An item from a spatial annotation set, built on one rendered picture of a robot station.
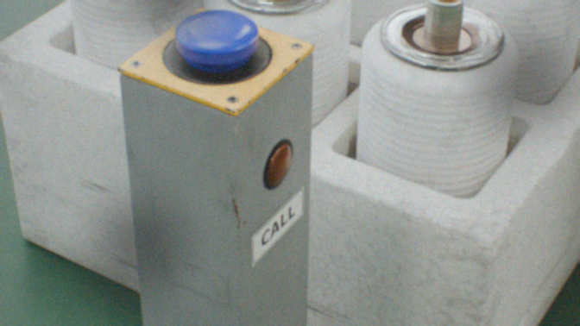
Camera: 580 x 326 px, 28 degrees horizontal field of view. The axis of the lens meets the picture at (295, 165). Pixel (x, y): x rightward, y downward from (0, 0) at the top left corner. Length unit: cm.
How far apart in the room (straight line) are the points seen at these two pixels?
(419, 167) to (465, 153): 3
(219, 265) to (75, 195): 30
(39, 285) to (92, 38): 21
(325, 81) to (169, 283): 19
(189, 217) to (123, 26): 24
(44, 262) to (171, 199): 36
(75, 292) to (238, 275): 33
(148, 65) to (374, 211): 20
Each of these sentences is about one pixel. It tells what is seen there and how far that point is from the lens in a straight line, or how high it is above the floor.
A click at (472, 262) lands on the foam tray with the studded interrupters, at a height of 16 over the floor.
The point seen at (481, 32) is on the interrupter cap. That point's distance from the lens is 72.
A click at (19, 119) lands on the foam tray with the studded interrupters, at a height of 13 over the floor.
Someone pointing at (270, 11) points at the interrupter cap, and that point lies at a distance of 73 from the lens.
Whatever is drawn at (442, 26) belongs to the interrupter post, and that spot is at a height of 27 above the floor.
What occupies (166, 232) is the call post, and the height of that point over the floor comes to 22.
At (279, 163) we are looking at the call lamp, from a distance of 58.
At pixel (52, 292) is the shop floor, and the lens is 91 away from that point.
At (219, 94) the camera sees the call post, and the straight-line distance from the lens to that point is 54.
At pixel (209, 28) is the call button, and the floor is 33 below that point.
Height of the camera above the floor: 62
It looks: 37 degrees down
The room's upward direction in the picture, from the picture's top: 1 degrees clockwise
